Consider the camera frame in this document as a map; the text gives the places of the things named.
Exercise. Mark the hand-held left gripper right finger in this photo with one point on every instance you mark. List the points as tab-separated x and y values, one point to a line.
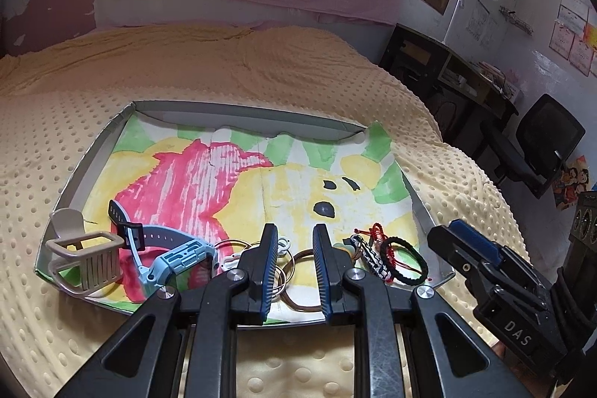
322	267

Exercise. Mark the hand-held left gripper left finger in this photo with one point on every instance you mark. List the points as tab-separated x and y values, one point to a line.
268	267

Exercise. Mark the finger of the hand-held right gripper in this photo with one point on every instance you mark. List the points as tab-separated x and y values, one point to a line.
459	258
480	239

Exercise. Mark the small white clip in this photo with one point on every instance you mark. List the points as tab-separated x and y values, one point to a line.
282	245

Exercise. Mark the silver bangle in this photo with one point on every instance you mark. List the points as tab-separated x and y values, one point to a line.
233	242

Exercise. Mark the thin copper bangle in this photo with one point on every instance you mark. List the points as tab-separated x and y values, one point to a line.
301	308

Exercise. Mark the shallow grey cardboard box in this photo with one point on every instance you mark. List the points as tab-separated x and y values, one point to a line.
233	109

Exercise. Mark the blue wrist watch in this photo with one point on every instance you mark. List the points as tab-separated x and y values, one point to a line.
182	260

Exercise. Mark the black speaker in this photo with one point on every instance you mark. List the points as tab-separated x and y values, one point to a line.
585	221

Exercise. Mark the black office chair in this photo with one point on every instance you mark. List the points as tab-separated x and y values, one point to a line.
550	132

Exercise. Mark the pile of desk papers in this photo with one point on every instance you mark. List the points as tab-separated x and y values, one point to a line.
489	74

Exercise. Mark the dark wooden desk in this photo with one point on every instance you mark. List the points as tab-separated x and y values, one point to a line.
419	53

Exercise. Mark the white desk lamp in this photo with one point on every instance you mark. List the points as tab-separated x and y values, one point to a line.
454	6

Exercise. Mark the cartoon wall sticker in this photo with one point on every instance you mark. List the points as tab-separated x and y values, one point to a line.
572	181

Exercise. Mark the white wall papers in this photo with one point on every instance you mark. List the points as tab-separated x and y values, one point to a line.
478	20

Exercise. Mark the metal wall rack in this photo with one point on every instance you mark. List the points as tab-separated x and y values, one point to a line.
515	20

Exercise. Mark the pink bordered wall posters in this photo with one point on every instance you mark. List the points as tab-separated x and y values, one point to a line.
571	29

